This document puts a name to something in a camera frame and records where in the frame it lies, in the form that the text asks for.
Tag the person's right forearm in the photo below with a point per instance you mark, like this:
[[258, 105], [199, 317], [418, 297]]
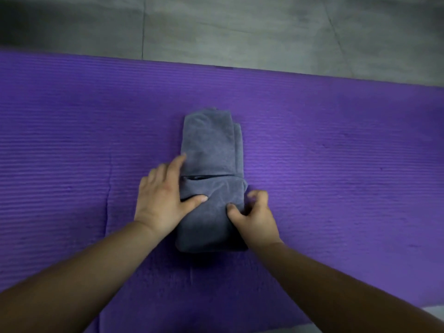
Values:
[[347, 291]]

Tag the dark grey towel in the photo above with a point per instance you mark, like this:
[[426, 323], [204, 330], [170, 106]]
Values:
[[211, 142]]

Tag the person's left hand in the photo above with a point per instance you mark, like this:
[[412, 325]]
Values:
[[157, 208]]

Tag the person's left forearm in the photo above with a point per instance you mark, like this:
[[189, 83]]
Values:
[[69, 284]]

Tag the purple yoga mat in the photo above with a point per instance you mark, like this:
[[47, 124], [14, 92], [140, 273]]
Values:
[[347, 152]]

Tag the person's right hand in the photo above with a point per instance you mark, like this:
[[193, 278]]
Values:
[[258, 225]]

